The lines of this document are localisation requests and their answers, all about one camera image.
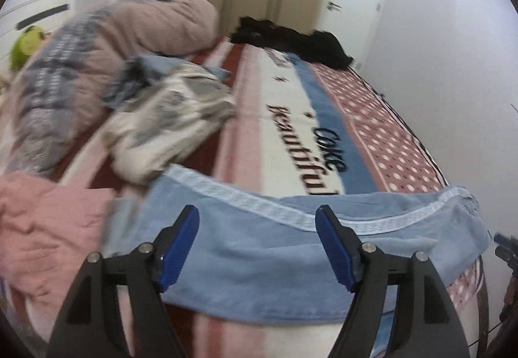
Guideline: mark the cream patterned folded garment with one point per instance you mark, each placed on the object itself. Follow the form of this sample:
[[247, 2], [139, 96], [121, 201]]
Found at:
[[167, 121]]

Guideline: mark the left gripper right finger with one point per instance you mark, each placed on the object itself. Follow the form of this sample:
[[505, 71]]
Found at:
[[425, 322]]

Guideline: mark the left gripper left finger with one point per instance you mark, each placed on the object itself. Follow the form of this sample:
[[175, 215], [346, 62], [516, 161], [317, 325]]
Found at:
[[114, 306]]

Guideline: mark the striped polka dot blanket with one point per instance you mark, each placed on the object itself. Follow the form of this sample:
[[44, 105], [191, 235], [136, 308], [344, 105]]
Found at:
[[300, 129]]

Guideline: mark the grey folded garment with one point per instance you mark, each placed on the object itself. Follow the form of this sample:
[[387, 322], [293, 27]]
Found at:
[[137, 74]]

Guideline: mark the green plush toy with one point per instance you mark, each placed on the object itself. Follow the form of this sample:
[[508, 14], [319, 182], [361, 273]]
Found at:
[[25, 46]]

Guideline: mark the light blue denim pants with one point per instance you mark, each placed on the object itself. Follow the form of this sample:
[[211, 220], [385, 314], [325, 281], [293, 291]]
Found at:
[[259, 260]]

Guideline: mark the black clothes pile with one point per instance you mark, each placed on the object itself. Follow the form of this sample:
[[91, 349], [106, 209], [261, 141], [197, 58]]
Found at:
[[319, 46]]

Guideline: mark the pink garment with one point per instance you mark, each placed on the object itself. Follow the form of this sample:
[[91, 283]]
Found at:
[[47, 229]]

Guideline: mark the white headboard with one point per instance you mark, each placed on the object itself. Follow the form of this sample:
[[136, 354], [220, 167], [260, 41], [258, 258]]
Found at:
[[18, 15]]

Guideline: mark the pink plaid comforter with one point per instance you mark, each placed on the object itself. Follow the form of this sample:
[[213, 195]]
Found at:
[[57, 96]]

